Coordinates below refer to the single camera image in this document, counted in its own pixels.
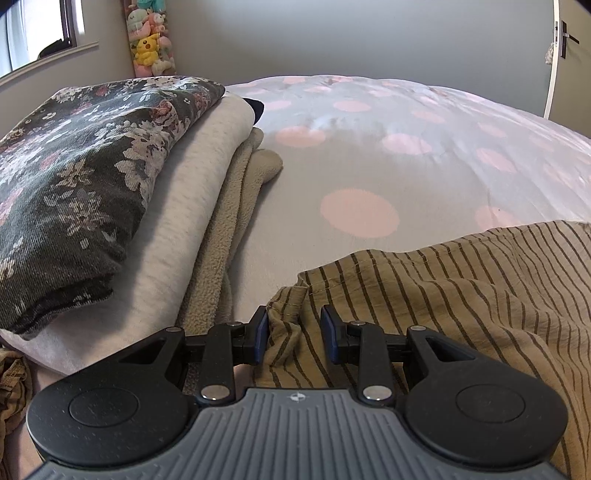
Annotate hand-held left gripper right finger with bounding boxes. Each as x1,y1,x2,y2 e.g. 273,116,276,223
321,305,485,407

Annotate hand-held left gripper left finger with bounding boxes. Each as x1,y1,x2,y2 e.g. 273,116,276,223
111,308,269,407

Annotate beige striped pants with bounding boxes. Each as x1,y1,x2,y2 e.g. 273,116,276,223
252,220,591,480

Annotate beige striped shirt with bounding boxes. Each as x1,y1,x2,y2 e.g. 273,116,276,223
0,348,34,437

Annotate beige fleece folded garment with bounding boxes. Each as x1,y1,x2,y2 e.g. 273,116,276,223
175,127,284,334

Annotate light grey folded sweatshirt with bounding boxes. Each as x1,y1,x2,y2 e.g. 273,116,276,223
0,95,259,376

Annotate pink dotted bedding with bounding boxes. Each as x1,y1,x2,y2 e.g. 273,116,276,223
175,74,591,324

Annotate small black cloth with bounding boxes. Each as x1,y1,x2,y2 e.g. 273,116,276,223
242,97,265,126

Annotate dark floral folded garment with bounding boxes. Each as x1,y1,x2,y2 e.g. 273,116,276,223
0,76,227,341

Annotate hanging plush toys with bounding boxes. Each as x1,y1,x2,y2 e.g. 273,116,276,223
122,0,179,78

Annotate cream door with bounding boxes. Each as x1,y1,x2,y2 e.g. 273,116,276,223
542,0,591,121

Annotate window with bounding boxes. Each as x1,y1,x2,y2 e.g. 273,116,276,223
0,0,100,85

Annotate metal door handle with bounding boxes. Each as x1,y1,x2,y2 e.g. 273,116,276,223
556,21,581,59

